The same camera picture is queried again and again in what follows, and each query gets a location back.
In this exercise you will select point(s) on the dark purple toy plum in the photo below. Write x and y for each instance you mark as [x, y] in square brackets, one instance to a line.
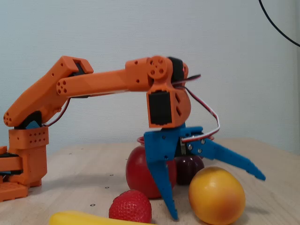
[187, 171]

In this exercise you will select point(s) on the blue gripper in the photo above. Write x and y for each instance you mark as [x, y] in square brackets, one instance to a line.
[161, 146]

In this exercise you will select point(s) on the red speckled bowl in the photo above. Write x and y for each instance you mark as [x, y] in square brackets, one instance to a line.
[140, 140]

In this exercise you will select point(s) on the red toy apple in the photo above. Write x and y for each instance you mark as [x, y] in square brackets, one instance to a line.
[137, 171]

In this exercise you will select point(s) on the orange yellow toy peach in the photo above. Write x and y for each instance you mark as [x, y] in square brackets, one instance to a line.
[215, 197]

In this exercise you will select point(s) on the red toy strawberry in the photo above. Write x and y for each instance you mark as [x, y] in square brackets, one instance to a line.
[130, 207]

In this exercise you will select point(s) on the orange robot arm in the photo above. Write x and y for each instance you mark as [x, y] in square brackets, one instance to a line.
[105, 79]

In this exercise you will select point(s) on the yellow toy banana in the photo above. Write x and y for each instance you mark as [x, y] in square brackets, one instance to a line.
[70, 219]

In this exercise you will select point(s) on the orange robot base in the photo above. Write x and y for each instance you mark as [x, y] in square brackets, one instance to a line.
[35, 164]

